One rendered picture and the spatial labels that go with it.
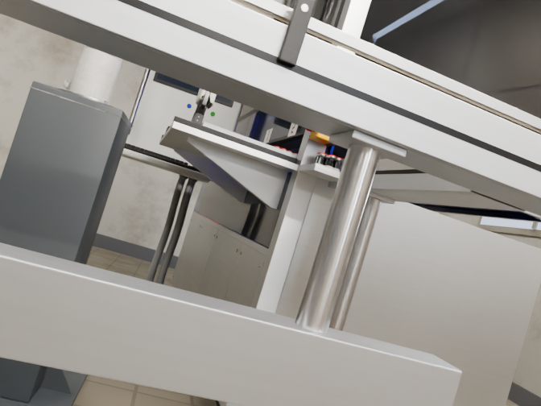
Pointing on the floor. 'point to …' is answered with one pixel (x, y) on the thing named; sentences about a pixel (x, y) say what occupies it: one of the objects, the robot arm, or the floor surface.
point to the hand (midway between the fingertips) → (196, 120)
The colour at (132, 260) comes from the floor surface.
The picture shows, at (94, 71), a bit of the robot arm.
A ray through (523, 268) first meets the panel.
